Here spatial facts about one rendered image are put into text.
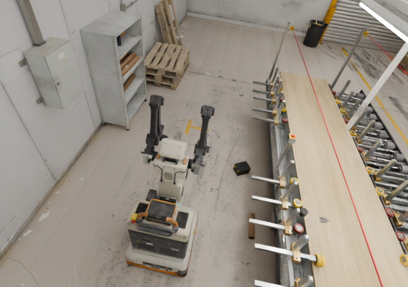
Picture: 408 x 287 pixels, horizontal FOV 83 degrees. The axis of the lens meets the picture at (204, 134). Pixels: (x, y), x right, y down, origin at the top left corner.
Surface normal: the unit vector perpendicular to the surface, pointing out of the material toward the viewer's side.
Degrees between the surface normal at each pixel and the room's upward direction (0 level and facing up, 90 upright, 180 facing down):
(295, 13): 90
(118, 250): 0
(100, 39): 90
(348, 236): 0
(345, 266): 0
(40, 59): 90
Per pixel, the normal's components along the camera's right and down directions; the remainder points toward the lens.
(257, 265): 0.11, -0.73
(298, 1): -0.16, 0.66
